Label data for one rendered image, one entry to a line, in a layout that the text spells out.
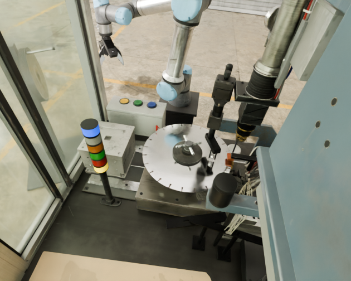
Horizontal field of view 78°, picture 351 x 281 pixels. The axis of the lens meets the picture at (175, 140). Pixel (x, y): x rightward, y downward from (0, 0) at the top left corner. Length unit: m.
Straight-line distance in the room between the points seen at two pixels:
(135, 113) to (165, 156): 0.35
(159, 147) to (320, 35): 0.58
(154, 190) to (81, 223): 0.29
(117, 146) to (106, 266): 0.42
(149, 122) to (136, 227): 0.49
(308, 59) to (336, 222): 0.33
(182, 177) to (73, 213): 0.45
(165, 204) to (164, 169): 0.13
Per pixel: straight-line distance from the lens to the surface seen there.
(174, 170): 0.75
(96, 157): 0.68
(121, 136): 0.94
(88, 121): 0.63
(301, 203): 0.27
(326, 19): 0.48
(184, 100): 1.35
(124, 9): 1.21
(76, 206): 0.96
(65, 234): 0.92
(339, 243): 0.22
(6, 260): 0.82
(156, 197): 0.81
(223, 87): 0.64
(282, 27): 0.56
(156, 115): 1.04
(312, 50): 0.49
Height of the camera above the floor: 1.55
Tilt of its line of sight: 45 degrees down
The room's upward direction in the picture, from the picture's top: 6 degrees clockwise
